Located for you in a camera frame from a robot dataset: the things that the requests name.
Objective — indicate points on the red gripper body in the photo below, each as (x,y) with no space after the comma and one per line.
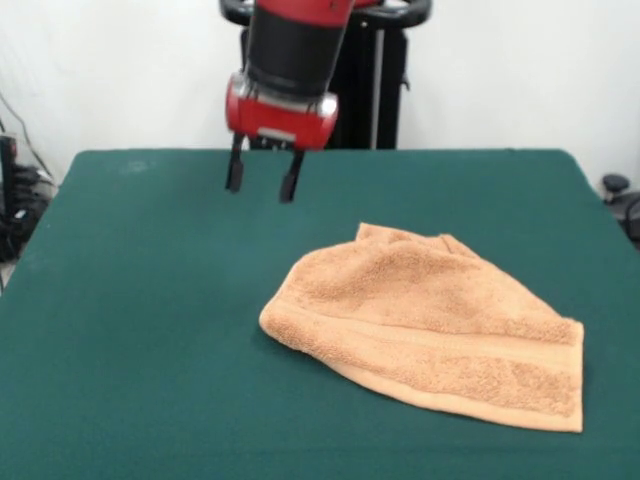
(280,122)

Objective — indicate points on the black office chair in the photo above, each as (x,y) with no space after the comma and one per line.
(622,200)

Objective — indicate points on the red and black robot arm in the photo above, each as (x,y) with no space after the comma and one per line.
(295,50)

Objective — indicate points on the dark green table cloth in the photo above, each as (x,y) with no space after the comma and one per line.
(100,360)

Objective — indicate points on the black equipment box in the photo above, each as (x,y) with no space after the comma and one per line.
(7,170)

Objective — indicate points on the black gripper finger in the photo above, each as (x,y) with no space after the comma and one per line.
(236,165)
(291,177)

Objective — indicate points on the orange terry towel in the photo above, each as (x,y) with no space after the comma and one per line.
(425,325)

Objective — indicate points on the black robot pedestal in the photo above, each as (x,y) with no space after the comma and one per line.
(360,100)

